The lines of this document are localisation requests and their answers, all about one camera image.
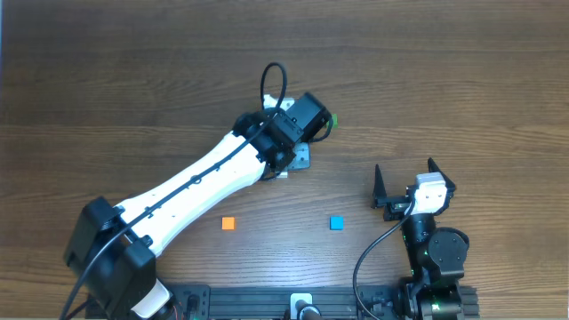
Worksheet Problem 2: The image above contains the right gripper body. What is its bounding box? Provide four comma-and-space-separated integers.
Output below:
372, 195, 414, 222

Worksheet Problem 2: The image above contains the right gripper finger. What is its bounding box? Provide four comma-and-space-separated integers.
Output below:
371, 164, 389, 209
427, 157, 457, 192

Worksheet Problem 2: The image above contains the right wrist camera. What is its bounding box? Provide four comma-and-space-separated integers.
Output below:
406, 172, 448, 217

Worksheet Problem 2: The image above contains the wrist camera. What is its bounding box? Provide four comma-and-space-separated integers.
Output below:
262, 94, 295, 112
406, 172, 448, 217

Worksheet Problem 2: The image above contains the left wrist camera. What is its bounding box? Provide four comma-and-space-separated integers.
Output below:
262, 94, 295, 112

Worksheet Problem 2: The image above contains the mounting rail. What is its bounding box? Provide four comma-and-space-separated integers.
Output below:
84, 284, 482, 320

